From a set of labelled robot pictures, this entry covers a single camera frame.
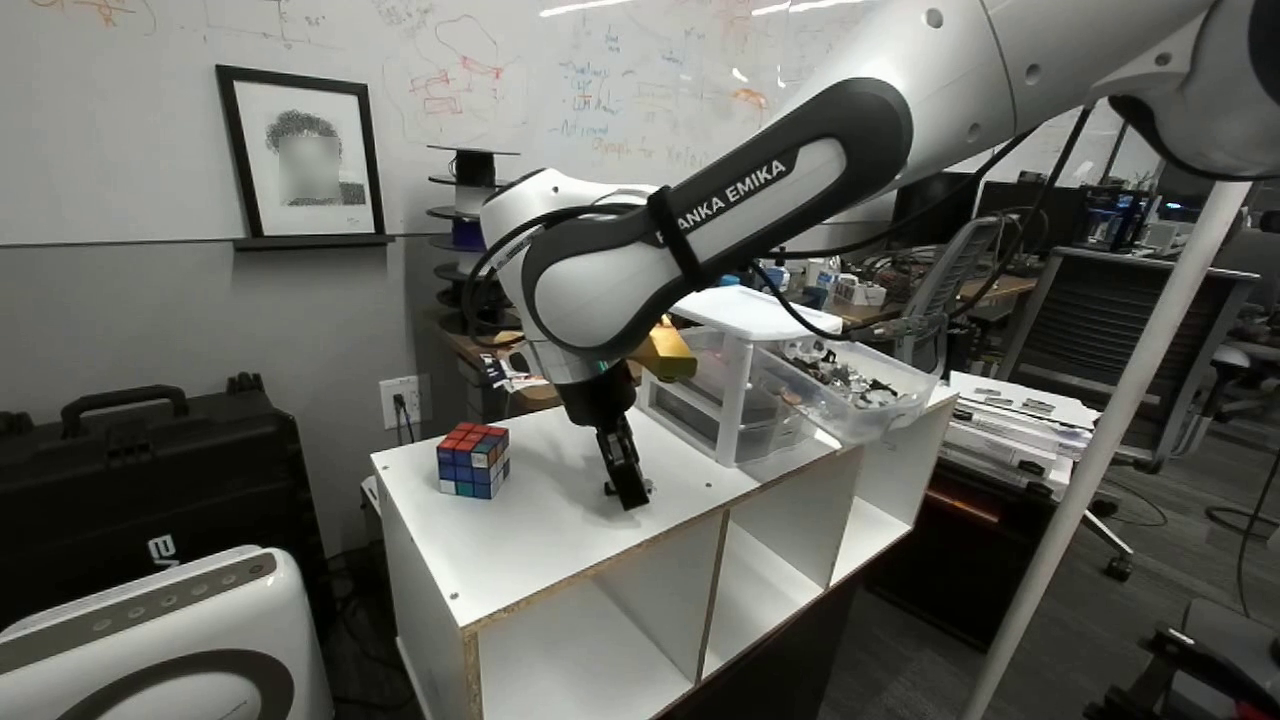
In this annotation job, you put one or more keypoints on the white plastic drawer unit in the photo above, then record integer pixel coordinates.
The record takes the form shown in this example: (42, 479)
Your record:
(731, 330)

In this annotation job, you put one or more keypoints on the clear top drawer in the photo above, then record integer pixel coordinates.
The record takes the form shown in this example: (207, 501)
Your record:
(842, 384)

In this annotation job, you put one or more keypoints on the white shelf cabinet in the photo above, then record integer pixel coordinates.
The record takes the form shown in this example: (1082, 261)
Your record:
(550, 600)

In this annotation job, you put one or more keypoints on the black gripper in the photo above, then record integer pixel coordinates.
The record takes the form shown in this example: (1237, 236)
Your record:
(616, 449)

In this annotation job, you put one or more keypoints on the white pvc pipe frame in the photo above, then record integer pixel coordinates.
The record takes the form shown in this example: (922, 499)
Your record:
(1116, 412)

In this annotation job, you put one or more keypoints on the white rounded appliance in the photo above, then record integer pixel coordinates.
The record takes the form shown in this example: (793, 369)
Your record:
(221, 636)

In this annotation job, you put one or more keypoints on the white franka robot arm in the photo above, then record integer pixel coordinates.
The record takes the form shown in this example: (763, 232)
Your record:
(917, 84)

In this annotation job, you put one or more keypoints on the framed portrait picture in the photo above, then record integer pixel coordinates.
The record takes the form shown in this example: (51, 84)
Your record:
(304, 157)

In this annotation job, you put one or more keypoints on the black hard case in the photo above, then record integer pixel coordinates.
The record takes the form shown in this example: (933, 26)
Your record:
(144, 479)

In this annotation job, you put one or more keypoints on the rubiks cube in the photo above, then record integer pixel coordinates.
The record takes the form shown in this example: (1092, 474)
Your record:
(475, 463)

